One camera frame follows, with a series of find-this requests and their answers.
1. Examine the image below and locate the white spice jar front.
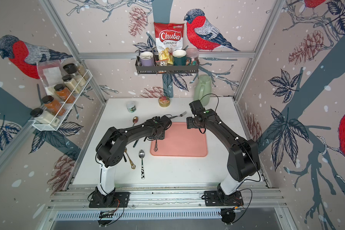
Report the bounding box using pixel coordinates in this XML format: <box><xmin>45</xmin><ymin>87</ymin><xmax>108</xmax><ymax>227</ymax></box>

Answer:
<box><xmin>30</xmin><ymin>108</ymin><xmax>60</xmax><ymax>127</ymax></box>

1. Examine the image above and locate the dark grey fork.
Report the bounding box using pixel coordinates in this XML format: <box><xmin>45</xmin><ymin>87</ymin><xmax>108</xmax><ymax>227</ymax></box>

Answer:
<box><xmin>170</xmin><ymin>111</ymin><xmax>187</xmax><ymax>119</ymax></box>

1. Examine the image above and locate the copper spoon blue handle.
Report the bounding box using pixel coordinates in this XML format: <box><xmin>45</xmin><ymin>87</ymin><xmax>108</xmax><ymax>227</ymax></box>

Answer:
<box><xmin>132</xmin><ymin>117</ymin><xmax>139</xmax><ymax>126</ymax></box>

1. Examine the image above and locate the clear acrylic spice rack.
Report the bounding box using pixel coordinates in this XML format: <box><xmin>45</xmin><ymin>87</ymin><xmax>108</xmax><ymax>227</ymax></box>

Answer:
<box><xmin>31</xmin><ymin>69</ymin><xmax>93</xmax><ymax>131</ymax></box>

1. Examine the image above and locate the orange spice jar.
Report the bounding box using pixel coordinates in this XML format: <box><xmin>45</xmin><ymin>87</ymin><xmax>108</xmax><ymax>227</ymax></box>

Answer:
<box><xmin>42</xmin><ymin>95</ymin><xmax>66</xmax><ymax>116</ymax></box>

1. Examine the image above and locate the silver fork ornate handle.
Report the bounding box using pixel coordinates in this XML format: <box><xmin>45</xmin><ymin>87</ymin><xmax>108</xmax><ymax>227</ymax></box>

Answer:
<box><xmin>153</xmin><ymin>140</ymin><xmax>158</xmax><ymax>152</ymax></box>

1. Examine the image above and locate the large black-lid spice jar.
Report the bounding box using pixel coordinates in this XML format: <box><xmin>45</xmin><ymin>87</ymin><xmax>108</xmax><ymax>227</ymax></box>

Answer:
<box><xmin>63</xmin><ymin>63</ymin><xmax>86</xmax><ymax>87</ymax></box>

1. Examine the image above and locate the purple mug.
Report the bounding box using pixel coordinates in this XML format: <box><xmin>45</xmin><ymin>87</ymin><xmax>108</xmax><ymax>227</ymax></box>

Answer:
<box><xmin>139</xmin><ymin>51</ymin><xmax>155</xmax><ymax>67</ymax></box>

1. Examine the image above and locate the silver spoon patterned handle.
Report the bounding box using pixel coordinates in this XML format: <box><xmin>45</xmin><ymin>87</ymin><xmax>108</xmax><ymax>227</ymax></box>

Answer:
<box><xmin>139</xmin><ymin>150</ymin><xmax>145</xmax><ymax>180</ymax></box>

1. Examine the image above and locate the green plastic jug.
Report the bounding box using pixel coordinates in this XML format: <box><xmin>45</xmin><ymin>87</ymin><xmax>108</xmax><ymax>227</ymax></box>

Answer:
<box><xmin>194</xmin><ymin>75</ymin><xmax>212</xmax><ymax>107</ymax></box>

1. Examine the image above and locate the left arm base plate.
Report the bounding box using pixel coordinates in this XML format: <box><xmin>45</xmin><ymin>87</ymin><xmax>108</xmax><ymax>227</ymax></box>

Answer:
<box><xmin>89</xmin><ymin>191</ymin><xmax>130</xmax><ymax>208</ymax></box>

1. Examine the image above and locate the clear plastic bag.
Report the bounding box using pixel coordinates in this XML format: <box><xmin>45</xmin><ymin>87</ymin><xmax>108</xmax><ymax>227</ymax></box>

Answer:
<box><xmin>37</xmin><ymin>60</ymin><xmax>63</xmax><ymax>98</ymax></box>

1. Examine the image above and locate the pink plastic tray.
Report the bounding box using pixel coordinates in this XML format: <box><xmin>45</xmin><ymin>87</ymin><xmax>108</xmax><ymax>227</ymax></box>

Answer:
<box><xmin>150</xmin><ymin>122</ymin><xmax>208</xmax><ymax>157</ymax></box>

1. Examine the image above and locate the small white jar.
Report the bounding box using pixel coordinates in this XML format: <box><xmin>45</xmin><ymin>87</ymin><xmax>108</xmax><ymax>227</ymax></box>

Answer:
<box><xmin>126</xmin><ymin>101</ymin><xmax>137</xmax><ymax>113</ymax></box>

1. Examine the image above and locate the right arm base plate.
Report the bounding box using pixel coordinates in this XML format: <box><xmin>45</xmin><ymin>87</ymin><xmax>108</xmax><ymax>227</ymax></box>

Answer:
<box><xmin>201</xmin><ymin>191</ymin><xmax>244</xmax><ymax>207</ymax></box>

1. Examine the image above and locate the beige spice jar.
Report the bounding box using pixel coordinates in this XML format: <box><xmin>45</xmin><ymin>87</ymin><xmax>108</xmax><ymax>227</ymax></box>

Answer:
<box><xmin>62</xmin><ymin>75</ymin><xmax>81</xmax><ymax>94</ymax></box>

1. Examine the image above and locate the dark green mug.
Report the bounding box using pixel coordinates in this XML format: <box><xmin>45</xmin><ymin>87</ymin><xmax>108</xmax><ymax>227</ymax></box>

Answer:
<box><xmin>172</xmin><ymin>49</ymin><xmax>186</xmax><ymax>66</ymax></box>

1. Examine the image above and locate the yellow snack packet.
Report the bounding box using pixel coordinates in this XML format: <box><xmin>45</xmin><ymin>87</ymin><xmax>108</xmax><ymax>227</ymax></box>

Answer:
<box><xmin>159</xmin><ymin>48</ymin><xmax>173</xmax><ymax>66</ymax></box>

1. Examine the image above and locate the red-orange spice jar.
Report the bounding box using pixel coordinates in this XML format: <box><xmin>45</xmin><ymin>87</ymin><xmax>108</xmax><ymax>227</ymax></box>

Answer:
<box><xmin>54</xmin><ymin>84</ymin><xmax>76</xmax><ymax>104</ymax></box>

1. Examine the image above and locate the gold fork ornate handle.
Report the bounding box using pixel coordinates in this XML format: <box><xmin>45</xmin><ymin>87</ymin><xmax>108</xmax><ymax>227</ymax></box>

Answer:
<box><xmin>124</xmin><ymin>148</ymin><xmax>136</xmax><ymax>170</ymax></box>

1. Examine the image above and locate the black wall shelf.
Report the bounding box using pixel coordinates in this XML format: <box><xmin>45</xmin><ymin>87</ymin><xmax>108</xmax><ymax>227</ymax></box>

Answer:
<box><xmin>135</xmin><ymin>55</ymin><xmax>200</xmax><ymax>74</ymax></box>

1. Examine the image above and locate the pink lidded jar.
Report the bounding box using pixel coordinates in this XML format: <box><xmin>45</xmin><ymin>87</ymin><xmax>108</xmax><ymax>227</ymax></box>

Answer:
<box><xmin>186</xmin><ymin>48</ymin><xmax>199</xmax><ymax>66</ymax></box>

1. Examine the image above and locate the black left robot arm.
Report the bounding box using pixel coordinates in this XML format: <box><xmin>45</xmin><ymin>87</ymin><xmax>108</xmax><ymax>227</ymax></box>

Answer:
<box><xmin>95</xmin><ymin>115</ymin><xmax>173</xmax><ymax>198</ymax></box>

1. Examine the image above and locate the red Chuba chips bag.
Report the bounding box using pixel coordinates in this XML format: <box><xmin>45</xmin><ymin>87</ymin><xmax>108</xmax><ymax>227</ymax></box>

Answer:
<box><xmin>154</xmin><ymin>23</ymin><xmax>185</xmax><ymax>53</ymax></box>

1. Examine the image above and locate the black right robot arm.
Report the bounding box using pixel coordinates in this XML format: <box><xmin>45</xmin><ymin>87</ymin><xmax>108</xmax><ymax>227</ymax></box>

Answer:
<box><xmin>186</xmin><ymin>100</ymin><xmax>260</xmax><ymax>200</ymax></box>

